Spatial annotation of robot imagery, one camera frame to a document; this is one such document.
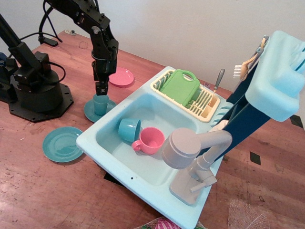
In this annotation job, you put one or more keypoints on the teal plastic tumbler cup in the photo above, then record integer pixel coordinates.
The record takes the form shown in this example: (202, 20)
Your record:
(100, 103)

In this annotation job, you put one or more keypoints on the grey toy faucet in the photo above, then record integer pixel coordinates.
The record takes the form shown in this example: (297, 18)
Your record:
(193, 154)

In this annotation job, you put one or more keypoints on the green plastic cutting board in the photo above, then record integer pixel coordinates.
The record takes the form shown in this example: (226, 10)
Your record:
(180, 86)

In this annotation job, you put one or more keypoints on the pink plastic plate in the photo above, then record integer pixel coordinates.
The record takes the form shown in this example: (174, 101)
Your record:
(122, 78)

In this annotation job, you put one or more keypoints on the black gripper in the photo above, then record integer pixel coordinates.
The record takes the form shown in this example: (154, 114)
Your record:
(104, 54)

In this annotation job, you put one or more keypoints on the light blue toy sink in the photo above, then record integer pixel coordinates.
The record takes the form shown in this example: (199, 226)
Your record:
(148, 177)

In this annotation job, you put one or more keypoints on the cream dish drying rack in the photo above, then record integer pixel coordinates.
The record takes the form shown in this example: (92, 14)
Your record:
(202, 105)

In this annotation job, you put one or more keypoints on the pink white mesh ball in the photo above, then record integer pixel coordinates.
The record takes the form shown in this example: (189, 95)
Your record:
(166, 224)

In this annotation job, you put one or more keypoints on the white mesh net bag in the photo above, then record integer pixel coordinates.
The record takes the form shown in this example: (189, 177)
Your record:
(244, 216)

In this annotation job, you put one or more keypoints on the dark teal saucer plate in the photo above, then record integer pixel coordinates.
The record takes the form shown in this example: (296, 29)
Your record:
(90, 113)

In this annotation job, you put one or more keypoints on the pink mug in sink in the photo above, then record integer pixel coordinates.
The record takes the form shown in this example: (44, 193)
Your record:
(150, 141)

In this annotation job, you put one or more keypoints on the dark blue shelf support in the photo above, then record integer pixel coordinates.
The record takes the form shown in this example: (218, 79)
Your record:
(243, 118)

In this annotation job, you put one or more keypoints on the teal plate front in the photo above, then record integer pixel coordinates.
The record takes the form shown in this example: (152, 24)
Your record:
(60, 144)

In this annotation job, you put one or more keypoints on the light blue shelf top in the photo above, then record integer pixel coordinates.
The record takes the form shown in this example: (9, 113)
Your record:
(279, 77)

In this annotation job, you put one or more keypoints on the black clamp foot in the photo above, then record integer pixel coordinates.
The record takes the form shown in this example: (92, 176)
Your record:
(48, 41)

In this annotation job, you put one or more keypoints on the teal mug in sink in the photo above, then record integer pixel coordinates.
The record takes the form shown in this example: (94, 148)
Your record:
(129, 129)

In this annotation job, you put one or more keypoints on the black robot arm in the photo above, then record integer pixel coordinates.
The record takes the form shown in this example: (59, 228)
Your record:
(31, 88)

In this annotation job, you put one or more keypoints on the white bristle dish brush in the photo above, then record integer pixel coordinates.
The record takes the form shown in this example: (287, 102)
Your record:
(240, 71)

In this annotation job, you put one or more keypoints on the grey handled toy knife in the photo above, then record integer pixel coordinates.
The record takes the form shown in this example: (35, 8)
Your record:
(219, 78)

